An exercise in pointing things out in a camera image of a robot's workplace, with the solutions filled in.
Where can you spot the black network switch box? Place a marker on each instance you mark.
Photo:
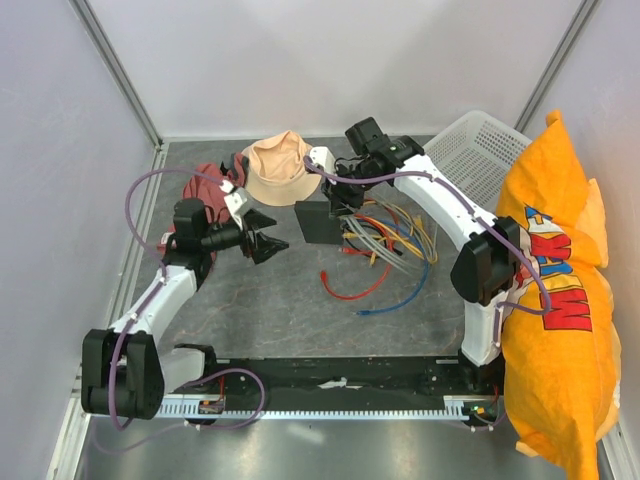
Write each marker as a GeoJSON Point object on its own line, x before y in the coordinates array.
{"type": "Point", "coordinates": [318, 227]}

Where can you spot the white plastic basket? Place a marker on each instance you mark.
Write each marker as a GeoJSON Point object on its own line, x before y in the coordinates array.
{"type": "Point", "coordinates": [475, 153]}

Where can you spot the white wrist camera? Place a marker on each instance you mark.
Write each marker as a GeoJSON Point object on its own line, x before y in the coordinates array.
{"type": "Point", "coordinates": [237, 201]}
{"type": "Point", "coordinates": [321, 157]}

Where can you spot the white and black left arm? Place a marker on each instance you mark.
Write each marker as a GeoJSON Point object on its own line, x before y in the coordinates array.
{"type": "Point", "coordinates": [123, 374]}

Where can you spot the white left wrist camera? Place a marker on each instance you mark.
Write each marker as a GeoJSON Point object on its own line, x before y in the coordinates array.
{"type": "Point", "coordinates": [237, 201]}

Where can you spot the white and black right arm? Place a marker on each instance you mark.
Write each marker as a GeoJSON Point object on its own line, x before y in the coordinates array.
{"type": "Point", "coordinates": [486, 263]}

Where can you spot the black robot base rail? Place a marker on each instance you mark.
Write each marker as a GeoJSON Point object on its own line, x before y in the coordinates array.
{"type": "Point", "coordinates": [348, 382]}

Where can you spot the grey slotted cable duct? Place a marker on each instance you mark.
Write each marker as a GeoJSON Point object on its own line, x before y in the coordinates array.
{"type": "Point", "coordinates": [453, 408]}

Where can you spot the peach bucket hat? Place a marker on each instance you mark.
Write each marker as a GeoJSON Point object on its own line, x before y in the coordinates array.
{"type": "Point", "coordinates": [276, 171]}

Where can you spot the orange cartoon pillow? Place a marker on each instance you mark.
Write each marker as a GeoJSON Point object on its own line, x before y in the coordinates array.
{"type": "Point", "coordinates": [561, 348]}

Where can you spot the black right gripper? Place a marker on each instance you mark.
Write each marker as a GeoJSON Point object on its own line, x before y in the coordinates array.
{"type": "Point", "coordinates": [340, 200]}

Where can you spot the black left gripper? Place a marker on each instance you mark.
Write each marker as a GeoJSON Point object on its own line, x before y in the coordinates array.
{"type": "Point", "coordinates": [265, 246]}

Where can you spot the red crumpled shirt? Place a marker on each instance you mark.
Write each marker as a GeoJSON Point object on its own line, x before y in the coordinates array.
{"type": "Point", "coordinates": [234, 171]}

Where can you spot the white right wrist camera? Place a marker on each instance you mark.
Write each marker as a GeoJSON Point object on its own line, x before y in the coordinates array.
{"type": "Point", "coordinates": [321, 157]}

